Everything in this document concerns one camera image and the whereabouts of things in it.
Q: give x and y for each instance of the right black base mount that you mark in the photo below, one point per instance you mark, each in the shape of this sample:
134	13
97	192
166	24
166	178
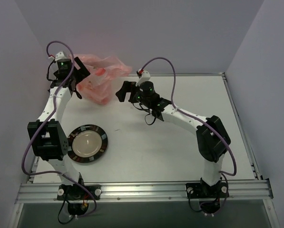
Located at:
211	198

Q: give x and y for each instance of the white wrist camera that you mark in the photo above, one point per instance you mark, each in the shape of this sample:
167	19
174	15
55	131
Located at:
143	76
60	55

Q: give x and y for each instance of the aluminium front rail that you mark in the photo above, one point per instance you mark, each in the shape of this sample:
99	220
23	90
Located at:
146	191

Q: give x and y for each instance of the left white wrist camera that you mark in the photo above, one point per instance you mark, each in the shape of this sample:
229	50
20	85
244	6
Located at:
60	55

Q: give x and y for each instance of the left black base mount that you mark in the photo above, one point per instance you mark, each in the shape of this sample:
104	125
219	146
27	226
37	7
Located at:
79	202

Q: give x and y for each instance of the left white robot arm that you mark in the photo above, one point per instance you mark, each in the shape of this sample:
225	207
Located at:
48	139

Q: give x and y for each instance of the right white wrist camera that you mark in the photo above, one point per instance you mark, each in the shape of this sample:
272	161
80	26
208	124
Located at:
143	76

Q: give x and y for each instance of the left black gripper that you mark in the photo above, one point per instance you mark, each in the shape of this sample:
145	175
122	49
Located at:
80	71

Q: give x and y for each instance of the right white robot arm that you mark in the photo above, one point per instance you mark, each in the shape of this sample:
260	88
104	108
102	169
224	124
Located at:
205	129

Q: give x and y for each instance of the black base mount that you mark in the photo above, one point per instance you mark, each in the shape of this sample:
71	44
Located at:
79	202
211	198

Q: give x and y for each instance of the black rimmed round plate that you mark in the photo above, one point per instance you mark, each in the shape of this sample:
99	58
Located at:
87	143

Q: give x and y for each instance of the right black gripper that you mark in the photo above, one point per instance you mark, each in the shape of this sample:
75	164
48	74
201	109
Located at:
132	90

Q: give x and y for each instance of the pink plastic bag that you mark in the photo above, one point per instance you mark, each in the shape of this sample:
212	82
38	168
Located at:
97	87

